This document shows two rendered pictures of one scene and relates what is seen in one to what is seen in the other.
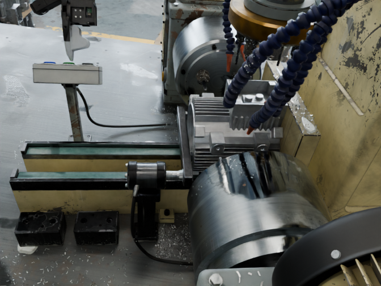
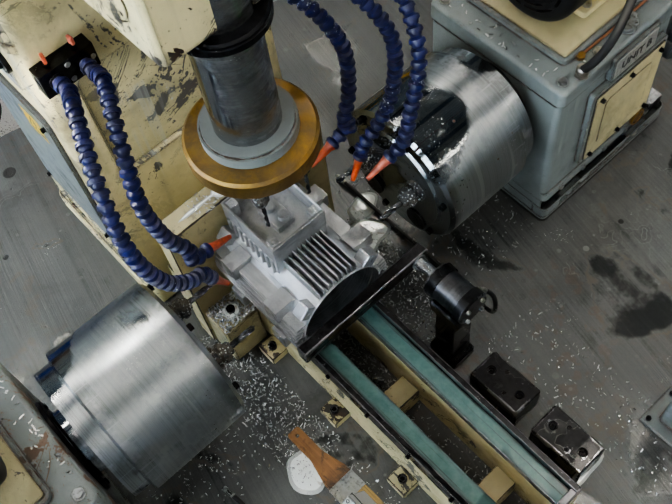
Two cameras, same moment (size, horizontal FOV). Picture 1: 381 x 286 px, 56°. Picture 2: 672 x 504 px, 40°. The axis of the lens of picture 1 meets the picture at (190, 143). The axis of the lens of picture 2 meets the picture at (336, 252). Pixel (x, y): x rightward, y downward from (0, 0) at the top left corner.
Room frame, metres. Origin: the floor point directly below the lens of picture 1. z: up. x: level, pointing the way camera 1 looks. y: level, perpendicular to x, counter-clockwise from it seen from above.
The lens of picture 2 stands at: (0.92, 0.58, 2.28)
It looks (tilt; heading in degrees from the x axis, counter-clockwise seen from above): 60 degrees down; 246
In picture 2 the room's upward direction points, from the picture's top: 10 degrees counter-clockwise
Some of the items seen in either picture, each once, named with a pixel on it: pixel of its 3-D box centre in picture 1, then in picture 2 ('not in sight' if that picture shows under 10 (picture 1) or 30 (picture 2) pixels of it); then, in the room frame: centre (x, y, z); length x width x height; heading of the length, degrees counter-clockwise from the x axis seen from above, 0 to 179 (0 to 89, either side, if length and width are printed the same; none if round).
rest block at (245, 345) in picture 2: not in sight; (236, 323); (0.81, -0.15, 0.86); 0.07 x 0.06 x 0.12; 9
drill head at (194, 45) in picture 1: (212, 57); (114, 410); (1.03, -0.04, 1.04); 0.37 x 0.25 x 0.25; 9
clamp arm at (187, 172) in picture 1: (183, 142); (364, 302); (0.64, 0.02, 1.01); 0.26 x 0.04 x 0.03; 9
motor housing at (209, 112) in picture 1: (229, 135); (300, 265); (0.69, -0.09, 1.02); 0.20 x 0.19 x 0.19; 99
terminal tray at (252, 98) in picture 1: (253, 104); (275, 219); (0.69, -0.13, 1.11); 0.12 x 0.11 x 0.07; 99
